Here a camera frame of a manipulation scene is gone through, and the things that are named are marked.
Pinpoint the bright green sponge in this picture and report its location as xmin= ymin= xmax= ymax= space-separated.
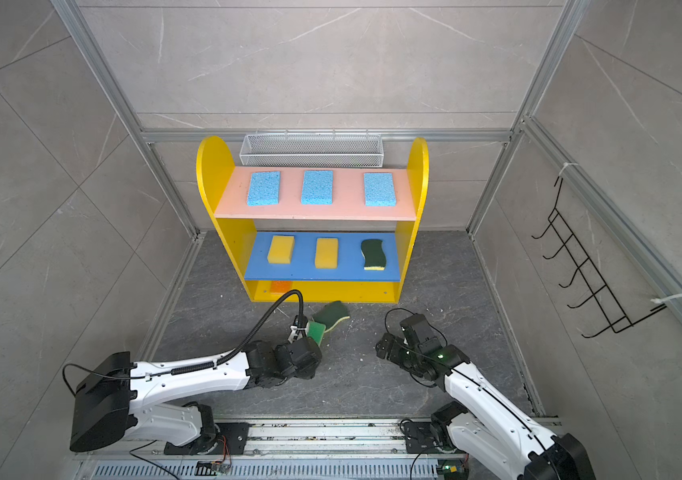
xmin=305 ymin=321 xmax=327 ymax=346

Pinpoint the dark green wavy sponge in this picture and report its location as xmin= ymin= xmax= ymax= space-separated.
xmin=360 ymin=239 xmax=387 ymax=271
xmin=312 ymin=301 xmax=350 ymax=332

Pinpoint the orange sponge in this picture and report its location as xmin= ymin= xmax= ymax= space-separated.
xmin=269 ymin=281 xmax=292 ymax=295

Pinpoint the yellow rectangular sponge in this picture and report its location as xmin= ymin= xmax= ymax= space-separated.
xmin=314 ymin=238 xmax=339 ymax=270

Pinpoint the dark green wavy sponge front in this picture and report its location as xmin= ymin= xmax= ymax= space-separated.
xmin=360 ymin=239 xmax=387 ymax=271

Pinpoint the light blue cellulose sponge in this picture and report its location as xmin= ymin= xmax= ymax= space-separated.
xmin=363 ymin=172 xmax=397 ymax=207

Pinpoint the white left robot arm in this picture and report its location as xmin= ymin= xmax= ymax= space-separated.
xmin=69 ymin=337 xmax=322 ymax=455

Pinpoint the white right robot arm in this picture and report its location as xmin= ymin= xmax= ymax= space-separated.
xmin=376 ymin=333 xmax=596 ymax=479

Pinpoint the blue lower shelf board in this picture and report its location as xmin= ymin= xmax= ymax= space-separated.
xmin=244 ymin=232 xmax=401 ymax=282

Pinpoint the yellow shelf unit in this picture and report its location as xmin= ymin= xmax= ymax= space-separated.
xmin=196 ymin=137 xmax=430 ymax=304

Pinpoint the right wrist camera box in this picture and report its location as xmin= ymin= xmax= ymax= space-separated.
xmin=400 ymin=314 xmax=443 ymax=355

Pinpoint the black corrugated cable hose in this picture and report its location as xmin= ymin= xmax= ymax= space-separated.
xmin=169 ymin=289 xmax=307 ymax=376

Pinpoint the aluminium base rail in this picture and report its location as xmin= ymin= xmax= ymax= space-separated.
xmin=68 ymin=417 xmax=495 ymax=479

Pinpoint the black wire hook rack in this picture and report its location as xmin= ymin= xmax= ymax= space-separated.
xmin=531 ymin=177 xmax=668 ymax=339

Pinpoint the white wire mesh basket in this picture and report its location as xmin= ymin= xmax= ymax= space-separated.
xmin=239 ymin=133 xmax=385 ymax=168

